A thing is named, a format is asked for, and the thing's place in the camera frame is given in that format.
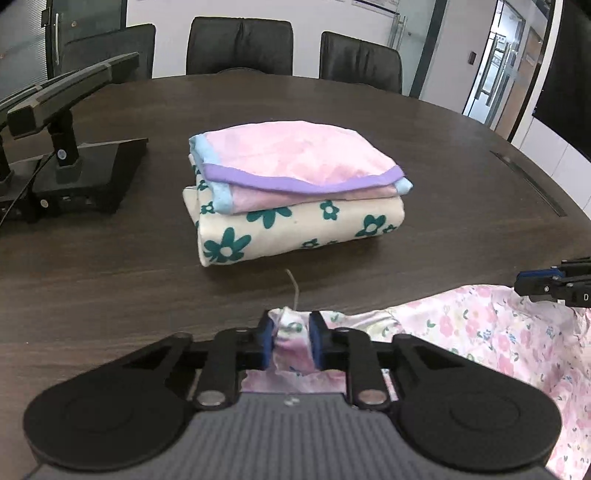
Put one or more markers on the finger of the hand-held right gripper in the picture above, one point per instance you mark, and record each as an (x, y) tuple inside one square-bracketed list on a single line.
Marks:
[(538, 275), (540, 290)]

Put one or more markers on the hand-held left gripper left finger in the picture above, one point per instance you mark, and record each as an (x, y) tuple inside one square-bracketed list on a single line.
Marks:
[(266, 344)]

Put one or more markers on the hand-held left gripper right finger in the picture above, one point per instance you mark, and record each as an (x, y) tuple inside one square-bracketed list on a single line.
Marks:
[(317, 344)]

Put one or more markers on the pink floral garment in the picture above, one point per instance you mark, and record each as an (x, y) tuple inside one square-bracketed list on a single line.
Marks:
[(485, 332)]

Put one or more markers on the folded white green-flower cloth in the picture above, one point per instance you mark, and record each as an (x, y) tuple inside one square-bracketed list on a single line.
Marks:
[(277, 236)]

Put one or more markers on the folded pink purple-trimmed cloth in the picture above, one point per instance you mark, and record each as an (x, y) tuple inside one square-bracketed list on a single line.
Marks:
[(300, 157)]

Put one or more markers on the black conference microphone unit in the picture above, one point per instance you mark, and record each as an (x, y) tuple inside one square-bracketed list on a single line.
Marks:
[(18, 208), (101, 170)]

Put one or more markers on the black office chair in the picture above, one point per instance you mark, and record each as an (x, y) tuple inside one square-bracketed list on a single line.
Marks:
[(240, 46), (360, 62), (111, 50)]

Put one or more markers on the black wall screen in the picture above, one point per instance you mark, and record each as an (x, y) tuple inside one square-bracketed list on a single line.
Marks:
[(568, 69)]

